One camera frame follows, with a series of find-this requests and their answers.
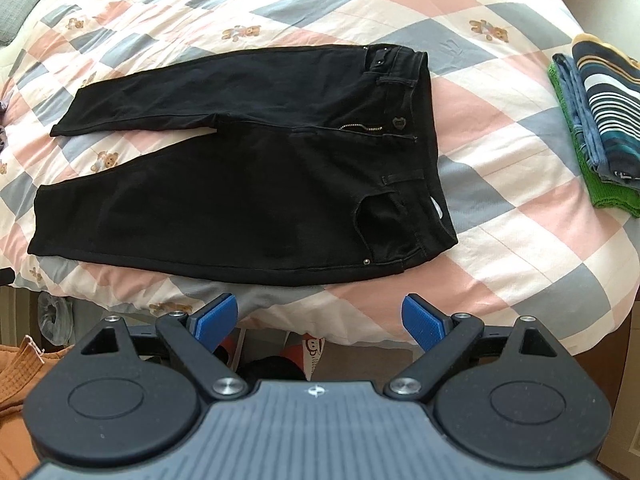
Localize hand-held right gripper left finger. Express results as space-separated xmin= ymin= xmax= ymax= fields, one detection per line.
xmin=75 ymin=294 xmax=249 ymax=401

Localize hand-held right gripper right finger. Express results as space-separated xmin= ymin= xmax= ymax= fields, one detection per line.
xmin=382 ymin=294 xmax=558 ymax=402

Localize black pants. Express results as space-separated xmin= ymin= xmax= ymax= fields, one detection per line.
xmin=27 ymin=44 xmax=459 ymax=288

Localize red white printed box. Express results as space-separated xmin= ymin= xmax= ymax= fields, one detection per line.
xmin=282 ymin=332 xmax=328 ymax=381

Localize bed with checkered quilt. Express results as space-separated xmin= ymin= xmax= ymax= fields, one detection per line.
xmin=0 ymin=0 xmax=640 ymax=346

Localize lined trash bin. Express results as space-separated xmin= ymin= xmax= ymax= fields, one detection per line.
xmin=37 ymin=292 xmax=76 ymax=346

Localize person's orange clothing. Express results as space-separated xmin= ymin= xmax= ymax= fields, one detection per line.
xmin=0 ymin=335 xmax=66 ymax=480

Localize folded green knit garment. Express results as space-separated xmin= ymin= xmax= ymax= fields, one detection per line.
xmin=547 ymin=60 xmax=640 ymax=218

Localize folded blue jeans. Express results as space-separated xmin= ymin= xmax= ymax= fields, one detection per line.
xmin=552 ymin=52 xmax=608 ymax=176

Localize folded striped garment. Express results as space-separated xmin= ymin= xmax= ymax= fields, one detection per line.
xmin=571 ymin=34 xmax=640 ymax=181

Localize grey woven pillow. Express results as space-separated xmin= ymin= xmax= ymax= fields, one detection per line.
xmin=0 ymin=0 xmax=48 ymax=47

